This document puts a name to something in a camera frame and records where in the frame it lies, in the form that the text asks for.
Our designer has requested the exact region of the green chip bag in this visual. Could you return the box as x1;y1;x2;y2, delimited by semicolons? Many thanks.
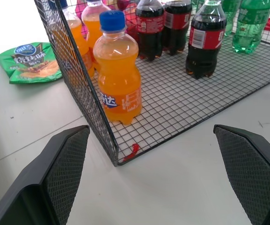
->
0;42;63;84

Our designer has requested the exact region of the orange soda bottle blue cap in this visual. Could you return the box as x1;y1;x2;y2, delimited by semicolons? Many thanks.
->
93;10;143;126
81;0;112;71
50;0;95;86

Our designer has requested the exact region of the black wire mesh basket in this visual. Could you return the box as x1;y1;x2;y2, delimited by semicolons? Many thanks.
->
34;0;270;167

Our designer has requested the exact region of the cola bottle red label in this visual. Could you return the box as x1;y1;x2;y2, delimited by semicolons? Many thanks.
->
135;0;165;61
185;0;227;80
162;0;193;56

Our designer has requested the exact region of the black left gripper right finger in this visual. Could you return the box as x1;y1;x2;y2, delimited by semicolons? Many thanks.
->
213;124;270;225

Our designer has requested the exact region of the green soda bottle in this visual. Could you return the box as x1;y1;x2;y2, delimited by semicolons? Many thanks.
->
232;0;270;54
219;0;243;36

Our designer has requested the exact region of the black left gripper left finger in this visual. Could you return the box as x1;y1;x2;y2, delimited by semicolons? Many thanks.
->
0;125;91;225

